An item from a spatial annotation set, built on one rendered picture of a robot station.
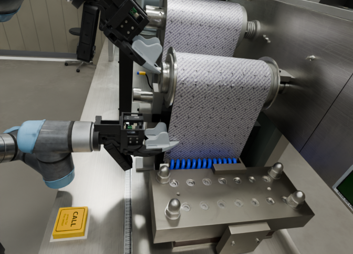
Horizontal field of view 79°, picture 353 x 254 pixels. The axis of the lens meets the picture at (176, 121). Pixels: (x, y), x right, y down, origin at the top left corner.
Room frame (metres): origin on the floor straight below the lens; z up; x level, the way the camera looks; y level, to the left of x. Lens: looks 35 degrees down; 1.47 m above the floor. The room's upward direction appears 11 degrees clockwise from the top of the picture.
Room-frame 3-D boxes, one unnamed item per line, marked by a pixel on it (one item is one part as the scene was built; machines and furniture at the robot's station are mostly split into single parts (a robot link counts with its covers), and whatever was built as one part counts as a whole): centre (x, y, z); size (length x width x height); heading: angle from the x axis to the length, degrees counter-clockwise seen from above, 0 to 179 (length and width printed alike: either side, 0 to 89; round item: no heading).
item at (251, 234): (0.28, -0.21, 0.96); 0.10 x 0.03 x 0.11; 106
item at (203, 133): (0.46, -0.10, 1.11); 0.23 x 0.01 x 0.18; 106
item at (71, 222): (0.27, 0.21, 0.91); 0.07 x 0.07 x 0.02; 16
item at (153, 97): (0.51, 0.08, 1.05); 0.06 x 0.05 x 0.31; 106
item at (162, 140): (0.41, 0.02, 1.11); 0.09 x 0.03 x 0.06; 105
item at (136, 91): (0.50, 0.12, 1.18); 0.04 x 0.02 x 0.04; 16
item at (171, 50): (0.49, 0.04, 1.25); 0.15 x 0.01 x 0.15; 16
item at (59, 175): (0.36, 0.30, 1.01); 0.11 x 0.08 x 0.11; 68
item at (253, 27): (0.81, -0.17, 1.33); 0.07 x 0.07 x 0.07; 16
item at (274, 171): (0.45, -0.31, 1.05); 0.04 x 0.04 x 0.04
